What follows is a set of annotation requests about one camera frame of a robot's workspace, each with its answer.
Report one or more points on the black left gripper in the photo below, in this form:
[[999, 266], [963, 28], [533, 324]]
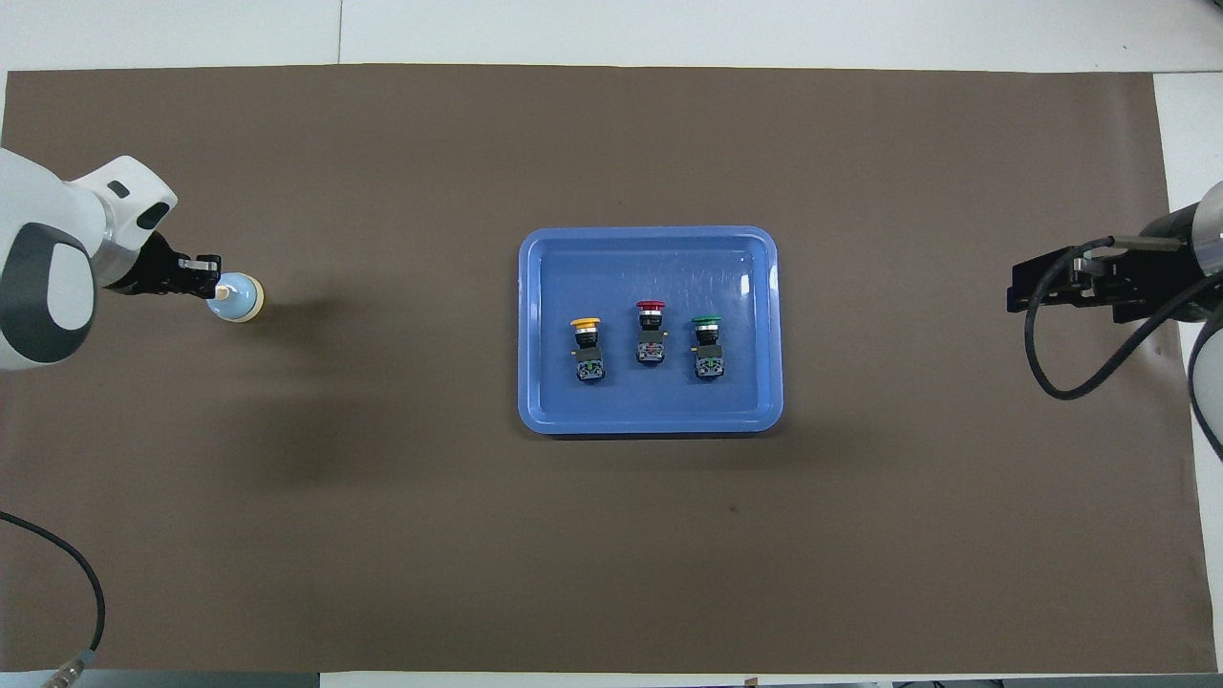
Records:
[[158, 275]]

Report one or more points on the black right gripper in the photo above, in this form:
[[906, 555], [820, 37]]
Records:
[[1099, 287]]

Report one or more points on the blue desk bell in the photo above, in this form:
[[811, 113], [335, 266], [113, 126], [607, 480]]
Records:
[[241, 301]]

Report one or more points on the green push button switch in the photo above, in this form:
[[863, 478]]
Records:
[[708, 344]]

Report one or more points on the yellow push button switch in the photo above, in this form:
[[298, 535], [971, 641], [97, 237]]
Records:
[[588, 349]]

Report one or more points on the red push button switch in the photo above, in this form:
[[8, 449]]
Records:
[[651, 334]]

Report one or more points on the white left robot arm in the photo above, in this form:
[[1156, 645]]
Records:
[[57, 239]]

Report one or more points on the blue plastic tray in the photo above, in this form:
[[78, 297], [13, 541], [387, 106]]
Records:
[[745, 287]]

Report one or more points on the brown table mat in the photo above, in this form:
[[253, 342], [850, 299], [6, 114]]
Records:
[[860, 143]]

